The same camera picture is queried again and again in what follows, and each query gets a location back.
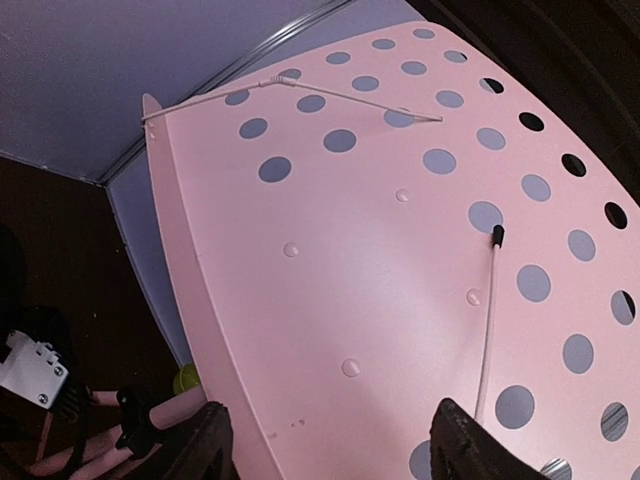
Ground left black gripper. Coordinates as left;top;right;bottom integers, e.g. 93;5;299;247
1;384;92;479

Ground pink music stand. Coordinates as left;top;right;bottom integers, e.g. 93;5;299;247
142;21;639;479

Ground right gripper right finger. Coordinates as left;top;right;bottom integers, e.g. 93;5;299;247
430;398;543;480

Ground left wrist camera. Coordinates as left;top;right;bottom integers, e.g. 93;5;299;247
1;330;69;410

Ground green bowl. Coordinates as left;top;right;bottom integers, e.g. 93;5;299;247
172;363;201;395

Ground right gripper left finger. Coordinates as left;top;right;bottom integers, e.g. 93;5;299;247
160;402;233;480

